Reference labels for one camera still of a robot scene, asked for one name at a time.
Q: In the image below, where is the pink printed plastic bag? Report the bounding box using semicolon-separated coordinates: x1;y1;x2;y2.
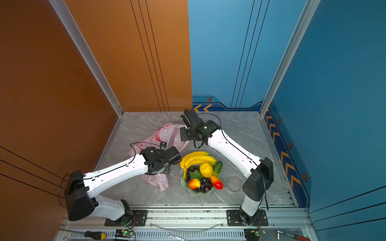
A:
133;123;189;191

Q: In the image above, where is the yellow banana bunch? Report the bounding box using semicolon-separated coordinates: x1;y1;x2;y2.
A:
180;151;217;180

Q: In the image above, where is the red yellow mango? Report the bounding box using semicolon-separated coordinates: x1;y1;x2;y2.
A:
188;178;201;190

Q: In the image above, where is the yellow lemon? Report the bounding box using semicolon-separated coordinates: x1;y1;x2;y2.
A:
200;163;214;178

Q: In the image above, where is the small red orange mango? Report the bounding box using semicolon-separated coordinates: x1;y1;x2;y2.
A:
210;176;224;190

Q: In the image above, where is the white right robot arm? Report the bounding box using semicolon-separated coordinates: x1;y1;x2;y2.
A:
181;118;274;226

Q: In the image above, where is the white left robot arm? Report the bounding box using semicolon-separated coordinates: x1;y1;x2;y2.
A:
64;147;181;226

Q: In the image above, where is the light green fruit plate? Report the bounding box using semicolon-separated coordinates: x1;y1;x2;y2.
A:
180;168;224;196

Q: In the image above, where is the dark purple grape bunch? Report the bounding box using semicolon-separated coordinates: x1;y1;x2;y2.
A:
185;166;213;193

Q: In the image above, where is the clear tape roll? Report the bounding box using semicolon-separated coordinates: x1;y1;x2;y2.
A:
226;177;242;194

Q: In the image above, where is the green circuit board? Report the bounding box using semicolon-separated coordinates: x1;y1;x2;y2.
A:
114;229;135;241

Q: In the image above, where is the yellow black screwdriver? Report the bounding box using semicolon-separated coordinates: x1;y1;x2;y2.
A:
59;229;107;241

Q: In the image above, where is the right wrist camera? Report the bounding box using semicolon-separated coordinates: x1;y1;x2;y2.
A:
181;109;204;128

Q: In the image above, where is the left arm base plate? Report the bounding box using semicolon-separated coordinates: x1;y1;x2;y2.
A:
105;210;148;227

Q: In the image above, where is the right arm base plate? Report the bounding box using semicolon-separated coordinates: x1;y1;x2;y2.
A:
226;209;268;227

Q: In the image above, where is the aluminium front rail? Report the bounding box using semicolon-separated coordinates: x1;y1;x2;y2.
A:
55;204;318;241

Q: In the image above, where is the red handled screwdriver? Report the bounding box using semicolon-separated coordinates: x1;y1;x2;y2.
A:
275;230;310;241

